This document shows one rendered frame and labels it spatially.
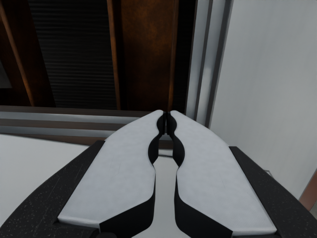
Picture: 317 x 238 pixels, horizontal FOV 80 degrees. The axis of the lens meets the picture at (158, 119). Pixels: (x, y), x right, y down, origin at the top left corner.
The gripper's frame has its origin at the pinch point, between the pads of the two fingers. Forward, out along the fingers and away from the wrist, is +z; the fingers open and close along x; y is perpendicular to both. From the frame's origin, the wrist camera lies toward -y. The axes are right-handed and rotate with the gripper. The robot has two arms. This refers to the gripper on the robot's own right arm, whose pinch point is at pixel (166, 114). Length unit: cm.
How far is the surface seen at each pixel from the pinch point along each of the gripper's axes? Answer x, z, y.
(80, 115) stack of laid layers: -7.3, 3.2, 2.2
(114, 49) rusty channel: -6.5, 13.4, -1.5
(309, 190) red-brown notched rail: 15.1, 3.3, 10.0
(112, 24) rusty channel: -6.5, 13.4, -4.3
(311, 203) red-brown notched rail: 16.1, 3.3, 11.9
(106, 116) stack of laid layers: -5.0, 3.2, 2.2
